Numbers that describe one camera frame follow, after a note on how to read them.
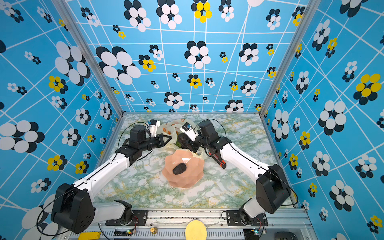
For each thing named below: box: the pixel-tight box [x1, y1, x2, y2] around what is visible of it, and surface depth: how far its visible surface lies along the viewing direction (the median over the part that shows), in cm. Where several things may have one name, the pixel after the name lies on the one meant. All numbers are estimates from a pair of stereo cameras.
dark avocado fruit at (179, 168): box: [172, 162, 187, 175], surface depth 88 cm
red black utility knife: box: [212, 154, 227, 169], surface depth 94 cm
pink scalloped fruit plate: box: [162, 150, 205, 189], surface depth 89 cm
